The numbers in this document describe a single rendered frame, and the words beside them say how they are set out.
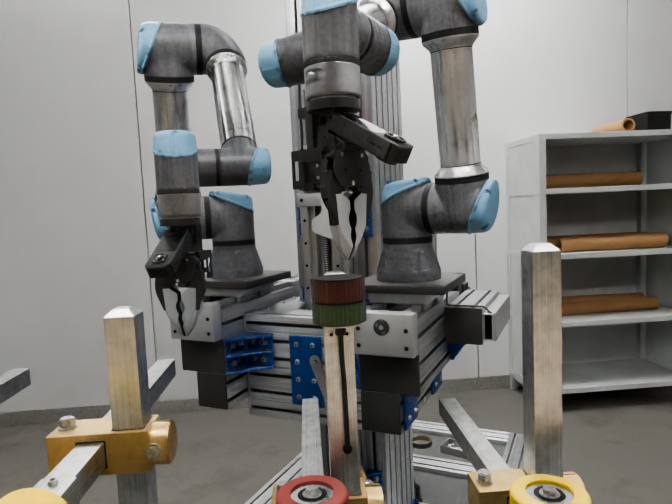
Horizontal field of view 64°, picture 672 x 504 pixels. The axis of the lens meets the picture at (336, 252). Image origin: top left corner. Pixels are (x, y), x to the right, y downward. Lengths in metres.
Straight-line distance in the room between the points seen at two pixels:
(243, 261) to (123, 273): 2.03
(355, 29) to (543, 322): 0.44
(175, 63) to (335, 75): 0.70
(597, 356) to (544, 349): 3.22
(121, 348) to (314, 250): 0.85
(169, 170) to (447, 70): 0.58
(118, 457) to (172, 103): 0.90
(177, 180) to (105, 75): 2.55
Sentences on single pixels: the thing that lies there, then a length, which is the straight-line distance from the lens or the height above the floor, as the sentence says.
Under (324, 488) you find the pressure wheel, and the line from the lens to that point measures 0.65.
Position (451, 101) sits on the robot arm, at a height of 1.42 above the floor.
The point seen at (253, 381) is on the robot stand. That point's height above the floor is 0.77.
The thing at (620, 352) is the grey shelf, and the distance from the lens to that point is 3.99.
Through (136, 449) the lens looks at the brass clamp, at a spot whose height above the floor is 0.95.
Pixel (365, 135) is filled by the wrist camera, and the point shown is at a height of 1.30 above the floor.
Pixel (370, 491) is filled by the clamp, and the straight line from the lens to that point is 0.71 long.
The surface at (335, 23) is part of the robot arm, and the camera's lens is 0.73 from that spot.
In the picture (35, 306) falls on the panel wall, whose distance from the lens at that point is 3.62.
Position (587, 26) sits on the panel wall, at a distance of 3.90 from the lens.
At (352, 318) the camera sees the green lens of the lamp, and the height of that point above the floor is 1.10.
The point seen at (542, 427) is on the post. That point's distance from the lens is 0.73.
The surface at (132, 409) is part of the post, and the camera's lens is 0.68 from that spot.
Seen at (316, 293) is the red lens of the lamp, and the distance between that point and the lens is 0.57.
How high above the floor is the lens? 1.22
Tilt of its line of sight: 5 degrees down
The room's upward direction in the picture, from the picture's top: 3 degrees counter-clockwise
